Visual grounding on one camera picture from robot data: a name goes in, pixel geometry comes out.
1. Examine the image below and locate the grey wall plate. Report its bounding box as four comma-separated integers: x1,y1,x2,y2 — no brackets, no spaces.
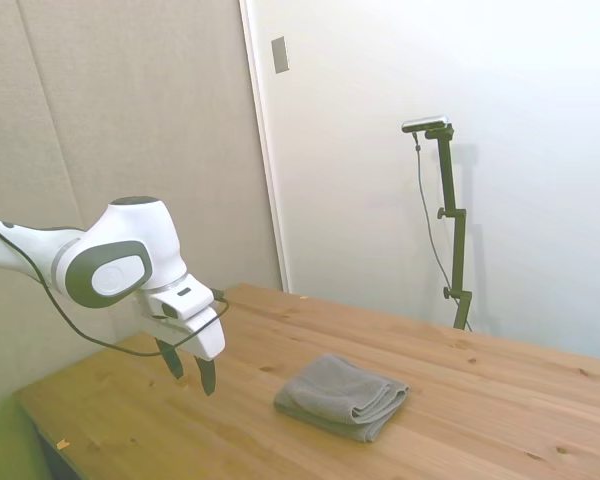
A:
270,35,290,76

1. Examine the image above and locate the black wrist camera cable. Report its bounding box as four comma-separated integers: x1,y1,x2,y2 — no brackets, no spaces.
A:
0,215,231,358

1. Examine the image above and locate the silver exterior camera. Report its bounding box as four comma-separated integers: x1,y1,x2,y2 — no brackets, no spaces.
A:
401,114,452,135

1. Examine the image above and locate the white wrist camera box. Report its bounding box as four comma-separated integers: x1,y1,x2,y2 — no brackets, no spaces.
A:
147,276,217,322

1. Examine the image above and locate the white door frame strip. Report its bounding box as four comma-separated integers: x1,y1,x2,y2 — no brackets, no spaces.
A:
238,0,292,294

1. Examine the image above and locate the black camera stand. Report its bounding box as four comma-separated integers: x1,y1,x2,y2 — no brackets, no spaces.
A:
422,124,474,332

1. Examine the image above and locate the small terry cloth towel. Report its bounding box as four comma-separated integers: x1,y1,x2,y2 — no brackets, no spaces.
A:
272,353,411,444

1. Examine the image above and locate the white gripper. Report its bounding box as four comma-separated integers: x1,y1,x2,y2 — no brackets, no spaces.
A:
140,293,228,397

